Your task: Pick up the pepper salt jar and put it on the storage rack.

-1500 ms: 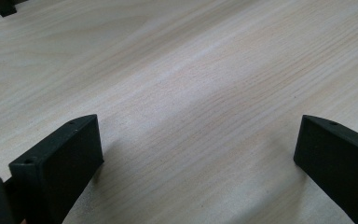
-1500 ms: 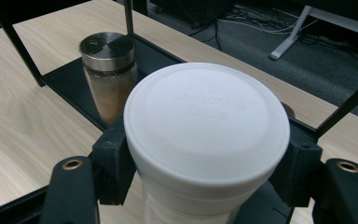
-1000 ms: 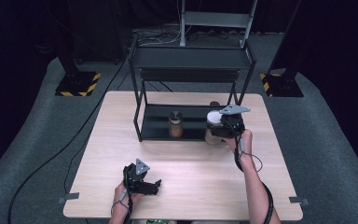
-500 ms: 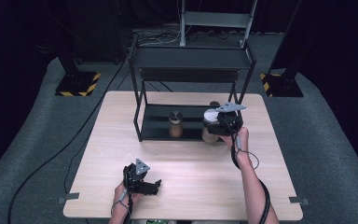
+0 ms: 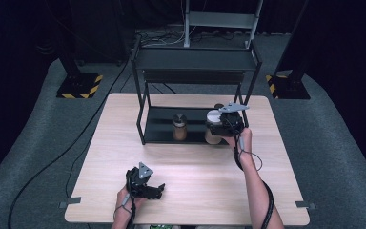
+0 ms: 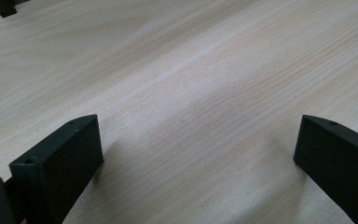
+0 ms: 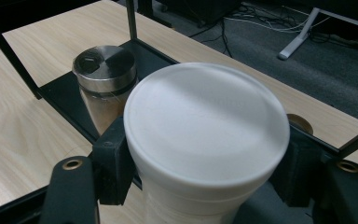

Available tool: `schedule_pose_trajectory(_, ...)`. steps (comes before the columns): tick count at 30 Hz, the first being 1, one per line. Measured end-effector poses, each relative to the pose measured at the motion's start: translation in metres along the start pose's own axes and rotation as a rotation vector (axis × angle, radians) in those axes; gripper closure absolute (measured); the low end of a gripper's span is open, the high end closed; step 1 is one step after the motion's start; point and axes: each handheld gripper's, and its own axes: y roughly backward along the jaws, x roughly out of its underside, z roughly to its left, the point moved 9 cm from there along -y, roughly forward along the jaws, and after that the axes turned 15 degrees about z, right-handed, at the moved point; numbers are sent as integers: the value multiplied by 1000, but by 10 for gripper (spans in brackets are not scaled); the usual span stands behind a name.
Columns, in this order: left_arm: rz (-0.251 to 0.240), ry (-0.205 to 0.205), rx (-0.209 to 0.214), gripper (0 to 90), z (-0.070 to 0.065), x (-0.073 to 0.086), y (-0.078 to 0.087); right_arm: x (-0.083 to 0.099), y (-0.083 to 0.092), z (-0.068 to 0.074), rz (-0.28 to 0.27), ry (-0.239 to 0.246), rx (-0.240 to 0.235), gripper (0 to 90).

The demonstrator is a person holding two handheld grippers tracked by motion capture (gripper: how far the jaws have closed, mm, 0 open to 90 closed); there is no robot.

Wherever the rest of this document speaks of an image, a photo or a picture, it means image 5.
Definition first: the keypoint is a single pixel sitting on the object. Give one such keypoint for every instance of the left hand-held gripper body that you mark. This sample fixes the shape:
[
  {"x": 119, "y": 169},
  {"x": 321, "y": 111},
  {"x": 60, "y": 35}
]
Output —
[{"x": 139, "y": 181}]

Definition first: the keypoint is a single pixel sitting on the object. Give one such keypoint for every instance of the person's left hand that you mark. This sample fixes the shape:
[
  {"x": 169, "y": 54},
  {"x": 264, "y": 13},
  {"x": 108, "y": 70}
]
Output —
[{"x": 124, "y": 201}]

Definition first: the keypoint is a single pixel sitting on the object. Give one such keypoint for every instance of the black stand with striped base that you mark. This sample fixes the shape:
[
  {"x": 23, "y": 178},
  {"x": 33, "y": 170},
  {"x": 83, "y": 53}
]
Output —
[
  {"x": 287, "y": 86},
  {"x": 80, "y": 85}
]

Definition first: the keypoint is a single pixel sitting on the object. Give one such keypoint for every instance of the black two-tier metal shelf rack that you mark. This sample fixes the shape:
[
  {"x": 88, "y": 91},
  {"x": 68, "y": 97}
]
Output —
[{"x": 190, "y": 95}]

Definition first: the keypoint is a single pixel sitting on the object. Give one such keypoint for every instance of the jar with white lid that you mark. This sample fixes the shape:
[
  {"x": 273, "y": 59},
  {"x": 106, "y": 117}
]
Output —
[{"x": 213, "y": 119}]

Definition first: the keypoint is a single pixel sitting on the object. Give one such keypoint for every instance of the green object at table edge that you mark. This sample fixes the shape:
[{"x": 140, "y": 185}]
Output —
[{"x": 160, "y": 227}]

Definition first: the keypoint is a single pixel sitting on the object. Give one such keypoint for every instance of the grey tape piece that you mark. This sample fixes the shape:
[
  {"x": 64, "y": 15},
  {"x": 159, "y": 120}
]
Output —
[
  {"x": 305, "y": 204},
  {"x": 70, "y": 202}
]

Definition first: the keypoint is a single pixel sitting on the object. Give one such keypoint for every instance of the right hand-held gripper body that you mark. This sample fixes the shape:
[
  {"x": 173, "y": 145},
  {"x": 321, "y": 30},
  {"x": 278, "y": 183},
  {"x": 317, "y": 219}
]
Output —
[{"x": 230, "y": 120}]

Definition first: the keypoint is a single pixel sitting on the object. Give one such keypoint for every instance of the grey metal stand frame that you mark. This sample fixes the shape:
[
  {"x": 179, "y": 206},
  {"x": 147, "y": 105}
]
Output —
[{"x": 222, "y": 19}]

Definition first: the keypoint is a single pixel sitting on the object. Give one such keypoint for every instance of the small dark round disc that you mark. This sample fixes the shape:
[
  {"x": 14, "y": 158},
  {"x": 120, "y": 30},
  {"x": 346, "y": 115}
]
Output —
[{"x": 218, "y": 105}]

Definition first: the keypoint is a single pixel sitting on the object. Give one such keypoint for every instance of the person's right hand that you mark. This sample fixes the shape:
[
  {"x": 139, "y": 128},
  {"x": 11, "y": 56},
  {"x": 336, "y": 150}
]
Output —
[{"x": 243, "y": 140}]

